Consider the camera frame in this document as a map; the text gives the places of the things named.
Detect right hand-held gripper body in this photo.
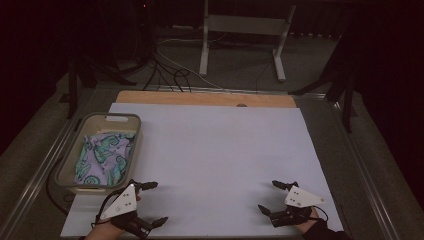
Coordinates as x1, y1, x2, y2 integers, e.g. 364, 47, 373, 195
268, 185, 327, 229

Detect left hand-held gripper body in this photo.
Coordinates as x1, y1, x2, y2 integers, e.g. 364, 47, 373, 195
99, 183, 156, 240

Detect purple cloth with green print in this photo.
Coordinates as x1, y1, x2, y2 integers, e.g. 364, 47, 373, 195
73, 131, 137, 187

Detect beige plastic laundry basket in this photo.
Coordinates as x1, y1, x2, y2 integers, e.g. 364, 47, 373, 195
53, 112, 142, 196

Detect person's right hand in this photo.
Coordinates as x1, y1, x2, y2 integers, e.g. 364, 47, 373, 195
294, 206, 322, 235

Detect person's left hand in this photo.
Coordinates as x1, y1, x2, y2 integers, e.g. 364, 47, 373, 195
84, 219, 132, 240

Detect white table mat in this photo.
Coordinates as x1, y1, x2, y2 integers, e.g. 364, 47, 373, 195
60, 102, 345, 239

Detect black metal stand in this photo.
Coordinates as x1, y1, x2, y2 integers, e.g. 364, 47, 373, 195
59, 49, 138, 120
287, 19, 358, 134

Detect white metal stand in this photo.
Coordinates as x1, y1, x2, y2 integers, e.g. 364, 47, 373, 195
198, 0, 297, 83

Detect left hand-held gripper black cable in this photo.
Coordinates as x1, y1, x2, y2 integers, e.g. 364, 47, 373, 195
94, 187, 135, 228

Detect hand-held gripper black cable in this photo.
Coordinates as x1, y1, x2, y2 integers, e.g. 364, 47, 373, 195
312, 205, 330, 223
94, 187, 135, 228

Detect right hand-held gripper black cable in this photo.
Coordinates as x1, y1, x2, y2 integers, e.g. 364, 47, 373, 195
312, 205, 330, 223

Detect metal frame rail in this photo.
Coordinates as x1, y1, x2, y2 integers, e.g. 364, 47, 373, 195
0, 87, 98, 240
328, 98, 402, 240

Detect black cable beside basket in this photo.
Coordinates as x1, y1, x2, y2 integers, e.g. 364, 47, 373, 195
45, 155, 78, 215

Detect black floor cables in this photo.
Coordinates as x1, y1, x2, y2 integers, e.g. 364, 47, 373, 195
142, 55, 193, 93

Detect white floor cable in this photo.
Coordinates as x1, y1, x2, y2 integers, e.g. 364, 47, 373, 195
155, 37, 224, 90

